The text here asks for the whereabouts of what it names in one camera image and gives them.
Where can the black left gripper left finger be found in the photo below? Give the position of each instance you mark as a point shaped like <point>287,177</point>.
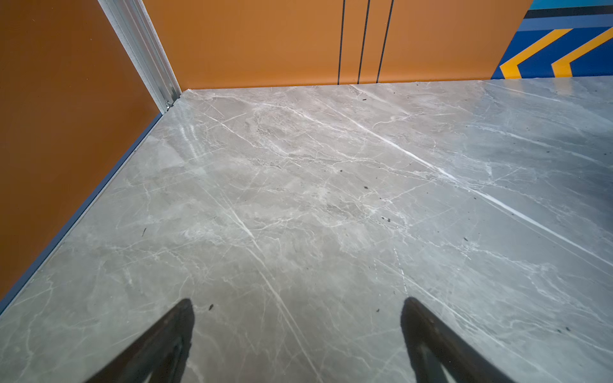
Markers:
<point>158,355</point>

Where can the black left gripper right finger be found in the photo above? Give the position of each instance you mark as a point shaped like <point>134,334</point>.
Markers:
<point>438,354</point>

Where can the aluminium corner post left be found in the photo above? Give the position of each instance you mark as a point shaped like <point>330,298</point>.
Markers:
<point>136,32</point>

